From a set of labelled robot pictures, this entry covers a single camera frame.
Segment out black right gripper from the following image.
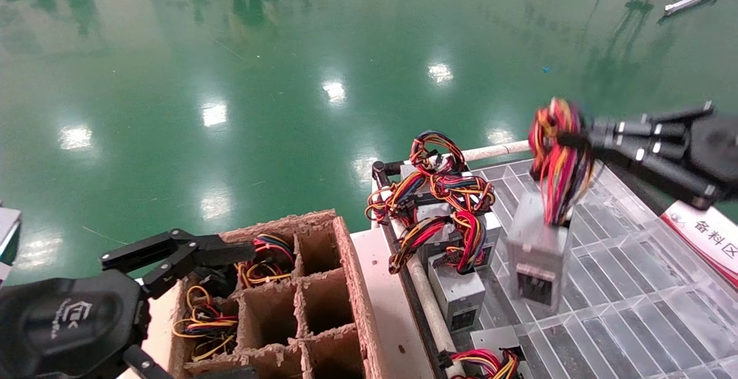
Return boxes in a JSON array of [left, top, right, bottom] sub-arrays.
[[556, 102, 738, 209]]

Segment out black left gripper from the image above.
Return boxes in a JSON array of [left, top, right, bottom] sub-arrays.
[[0, 229, 257, 379]]

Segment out silver power supply with cables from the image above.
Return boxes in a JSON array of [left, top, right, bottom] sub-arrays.
[[235, 233, 296, 288], [401, 131, 469, 181], [506, 98, 596, 312], [365, 171, 502, 247], [172, 284, 240, 363], [437, 326, 534, 379], [389, 215, 490, 333]]

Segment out white red area sign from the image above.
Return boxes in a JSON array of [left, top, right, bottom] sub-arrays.
[[660, 200, 738, 288]]

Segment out clear plastic divider tray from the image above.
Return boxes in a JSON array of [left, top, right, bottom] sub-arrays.
[[470, 157, 738, 379]]

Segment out white grey box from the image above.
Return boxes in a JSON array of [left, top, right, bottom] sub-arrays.
[[0, 207, 22, 284]]

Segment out brown cardboard divider box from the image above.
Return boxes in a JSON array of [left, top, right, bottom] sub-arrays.
[[167, 209, 384, 379]]

